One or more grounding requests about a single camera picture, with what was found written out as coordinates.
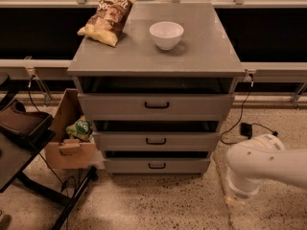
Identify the green snack bag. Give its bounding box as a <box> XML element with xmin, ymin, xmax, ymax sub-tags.
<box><xmin>65</xmin><ymin>115</ymin><xmax>93</xmax><ymax>142</ymax></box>

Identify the black cable left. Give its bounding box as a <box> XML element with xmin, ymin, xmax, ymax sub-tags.
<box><xmin>26</xmin><ymin>74</ymin><xmax>78</xmax><ymax>230</ymax></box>

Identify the grey top drawer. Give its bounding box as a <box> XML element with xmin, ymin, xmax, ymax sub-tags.
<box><xmin>78</xmin><ymin>94</ymin><xmax>234</xmax><ymax>121</ymax></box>

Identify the white bowl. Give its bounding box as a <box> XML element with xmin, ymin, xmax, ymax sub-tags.
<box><xmin>150</xmin><ymin>21</ymin><xmax>184</xmax><ymax>50</ymax></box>

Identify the cardboard box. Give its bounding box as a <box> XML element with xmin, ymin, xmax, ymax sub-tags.
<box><xmin>44</xmin><ymin>89</ymin><xmax>103</xmax><ymax>169</ymax></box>

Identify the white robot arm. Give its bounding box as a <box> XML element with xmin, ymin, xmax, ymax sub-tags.
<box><xmin>225</xmin><ymin>134</ymin><xmax>307</xmax><ymax>205</ymax></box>

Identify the grey drawer cabinet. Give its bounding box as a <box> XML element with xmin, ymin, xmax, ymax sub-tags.
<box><xmin>66</xmin><ymin>1</ymin><xmax>246</xmax><ymax>176</ymax></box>

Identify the grey bottom drawer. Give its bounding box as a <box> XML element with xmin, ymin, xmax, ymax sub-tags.
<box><xmin>104</xmin><ymin>151</ymin><xmax>210</xmax><ymax>174</ymax></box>

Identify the grey drawer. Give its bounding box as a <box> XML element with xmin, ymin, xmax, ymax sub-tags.
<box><xmin>93</xmin><ymin>121</ymin><xmax>220</xmax><ymax>151</ymax></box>
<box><xmin>104</xmin><ymin>151</ymin><xmax>210</xmax><ymax>174</ymax></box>
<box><xmin>78</xmin><ymin>94</ymin><xmax>234</xmax><ymax>121</ymax></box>

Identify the sea salt chips bag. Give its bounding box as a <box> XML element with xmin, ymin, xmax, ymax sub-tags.
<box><xmin>77</xmin><ymin>0</ymin><xmax>137</xmax><ymax>47</ymax></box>

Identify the black power adapter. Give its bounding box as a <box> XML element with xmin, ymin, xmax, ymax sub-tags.
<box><xmin>240</xmin><ymin>123</ymin><xmax>252</xmax><ymax>139</ymax></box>

